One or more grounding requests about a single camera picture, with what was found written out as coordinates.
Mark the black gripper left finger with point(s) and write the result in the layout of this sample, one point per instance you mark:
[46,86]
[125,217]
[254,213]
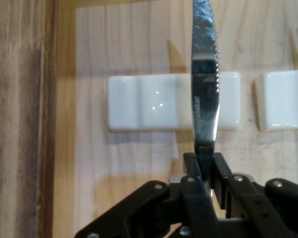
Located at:
[149,210]

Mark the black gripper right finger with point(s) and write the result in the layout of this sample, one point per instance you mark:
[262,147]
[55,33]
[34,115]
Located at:
[275,205]

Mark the serrated steel table knife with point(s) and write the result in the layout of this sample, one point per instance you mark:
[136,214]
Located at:
[204,74]

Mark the white ceramic cutlery rest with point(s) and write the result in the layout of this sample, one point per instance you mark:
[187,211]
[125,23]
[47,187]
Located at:
[285,101]
[149,101]

